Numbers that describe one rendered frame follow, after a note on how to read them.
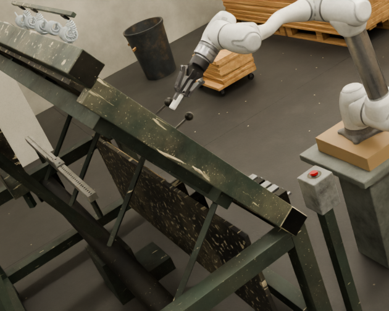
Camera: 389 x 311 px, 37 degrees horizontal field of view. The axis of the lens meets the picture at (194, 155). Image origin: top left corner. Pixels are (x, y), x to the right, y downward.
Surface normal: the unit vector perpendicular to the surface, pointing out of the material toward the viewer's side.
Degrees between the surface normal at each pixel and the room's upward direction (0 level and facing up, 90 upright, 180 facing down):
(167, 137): 90
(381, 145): 2
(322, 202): 90
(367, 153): 2
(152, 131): 90
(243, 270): 90
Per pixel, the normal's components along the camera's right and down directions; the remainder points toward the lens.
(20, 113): 0.48, 0.28
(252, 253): -0.33, -0.82
